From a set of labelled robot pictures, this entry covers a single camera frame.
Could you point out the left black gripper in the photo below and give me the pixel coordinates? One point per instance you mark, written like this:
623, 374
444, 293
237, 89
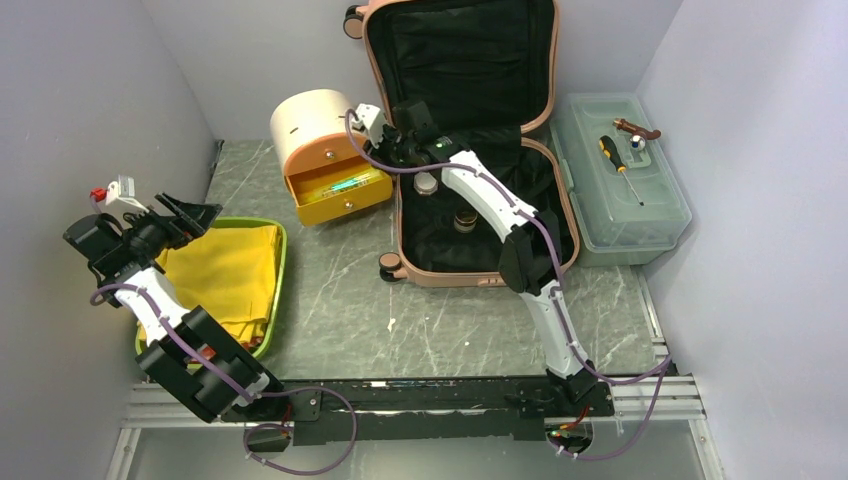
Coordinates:
183, 228

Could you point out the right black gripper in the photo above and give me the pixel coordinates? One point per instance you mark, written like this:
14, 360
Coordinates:
388, 133

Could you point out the octagonal lid cosmetic jar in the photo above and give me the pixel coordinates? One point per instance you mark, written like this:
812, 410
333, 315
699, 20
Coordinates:
425, 184

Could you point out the yellow green tube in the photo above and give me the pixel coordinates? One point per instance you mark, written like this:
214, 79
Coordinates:
345, 185

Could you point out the yellow trousers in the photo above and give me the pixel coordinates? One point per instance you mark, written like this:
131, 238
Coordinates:
225, 278

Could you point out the cream cylindrical drawer cabinet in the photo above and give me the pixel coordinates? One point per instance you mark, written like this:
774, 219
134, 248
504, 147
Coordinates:
313, 150

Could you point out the gold band cream jar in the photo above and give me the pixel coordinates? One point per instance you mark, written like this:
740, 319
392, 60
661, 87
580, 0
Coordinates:
465, 221

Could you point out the pink hard-shell suitcase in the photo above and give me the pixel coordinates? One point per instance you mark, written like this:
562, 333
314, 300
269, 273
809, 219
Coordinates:
486, 71

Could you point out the red white patterned cloth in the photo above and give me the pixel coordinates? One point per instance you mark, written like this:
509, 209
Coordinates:
251, 346

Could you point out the green plastic tray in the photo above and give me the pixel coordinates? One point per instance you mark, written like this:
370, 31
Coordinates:
275, 285

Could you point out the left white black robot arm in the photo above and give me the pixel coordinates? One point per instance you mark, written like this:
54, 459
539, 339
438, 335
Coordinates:
189, 353

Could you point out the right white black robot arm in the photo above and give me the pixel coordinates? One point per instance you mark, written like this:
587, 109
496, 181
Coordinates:
529, 262

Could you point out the black yellow screwdriver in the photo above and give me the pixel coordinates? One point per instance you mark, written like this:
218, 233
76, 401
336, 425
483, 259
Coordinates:
609, 149

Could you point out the clear plastic storage box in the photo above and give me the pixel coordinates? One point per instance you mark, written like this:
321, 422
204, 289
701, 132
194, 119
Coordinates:
614, 230

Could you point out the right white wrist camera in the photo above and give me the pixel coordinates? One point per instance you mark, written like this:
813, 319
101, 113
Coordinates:
371, 121

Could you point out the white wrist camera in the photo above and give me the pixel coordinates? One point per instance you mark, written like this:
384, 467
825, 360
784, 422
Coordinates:
121, 190
371, 121

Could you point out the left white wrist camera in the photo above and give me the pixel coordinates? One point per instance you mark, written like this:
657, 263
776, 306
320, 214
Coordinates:
121, 190

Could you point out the brown handled metal tool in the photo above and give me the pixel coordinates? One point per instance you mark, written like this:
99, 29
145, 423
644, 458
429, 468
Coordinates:
639, 136

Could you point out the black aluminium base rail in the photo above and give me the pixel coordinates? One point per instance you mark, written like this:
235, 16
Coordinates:
519, 407

